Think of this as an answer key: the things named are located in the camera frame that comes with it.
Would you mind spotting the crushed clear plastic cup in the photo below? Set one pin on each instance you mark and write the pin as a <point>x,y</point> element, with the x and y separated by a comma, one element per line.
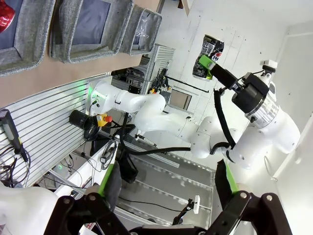
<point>141,27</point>

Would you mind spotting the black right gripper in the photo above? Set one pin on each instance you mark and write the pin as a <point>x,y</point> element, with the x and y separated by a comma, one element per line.
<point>250,94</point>

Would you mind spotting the crushed black drink can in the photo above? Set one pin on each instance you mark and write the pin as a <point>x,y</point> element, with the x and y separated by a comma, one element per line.
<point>210,46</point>

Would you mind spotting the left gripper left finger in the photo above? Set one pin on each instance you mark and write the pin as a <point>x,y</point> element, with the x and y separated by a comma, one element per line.
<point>113,183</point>

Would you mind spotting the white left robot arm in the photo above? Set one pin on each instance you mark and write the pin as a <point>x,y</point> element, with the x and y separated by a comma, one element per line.
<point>22,208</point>

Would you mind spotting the black cylinder cup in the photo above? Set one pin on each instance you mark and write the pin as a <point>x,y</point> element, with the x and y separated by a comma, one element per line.
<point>78,118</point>

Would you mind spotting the crushed red drink can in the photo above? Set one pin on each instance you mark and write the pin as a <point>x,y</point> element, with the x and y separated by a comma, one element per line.
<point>6,17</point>

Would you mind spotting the black handheld pendant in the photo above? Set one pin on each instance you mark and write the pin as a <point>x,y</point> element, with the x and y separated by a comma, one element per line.
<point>11,129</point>

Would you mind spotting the yellow emergency stop button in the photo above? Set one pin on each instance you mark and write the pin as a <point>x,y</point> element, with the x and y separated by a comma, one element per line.
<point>105,120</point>

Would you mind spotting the black camera stand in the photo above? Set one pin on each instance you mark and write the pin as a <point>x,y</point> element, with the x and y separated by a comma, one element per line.
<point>183,213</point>

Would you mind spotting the slatted aluminium base plate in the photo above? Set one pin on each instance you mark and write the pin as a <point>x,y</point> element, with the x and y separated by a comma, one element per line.
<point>44,122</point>

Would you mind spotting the white webcam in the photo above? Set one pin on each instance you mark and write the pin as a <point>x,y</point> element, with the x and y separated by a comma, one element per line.
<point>196,204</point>

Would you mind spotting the grey fabric basket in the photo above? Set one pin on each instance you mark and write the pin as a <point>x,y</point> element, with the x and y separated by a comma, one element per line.
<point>29,36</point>
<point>154,29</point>
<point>90,22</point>

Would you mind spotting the aluminium frame rack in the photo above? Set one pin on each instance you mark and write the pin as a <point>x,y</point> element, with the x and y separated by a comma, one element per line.
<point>159,63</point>

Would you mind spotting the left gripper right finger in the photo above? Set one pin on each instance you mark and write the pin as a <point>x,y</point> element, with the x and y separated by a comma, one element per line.
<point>223,181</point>

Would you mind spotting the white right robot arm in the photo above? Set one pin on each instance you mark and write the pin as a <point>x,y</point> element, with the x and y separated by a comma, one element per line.
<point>264,144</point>

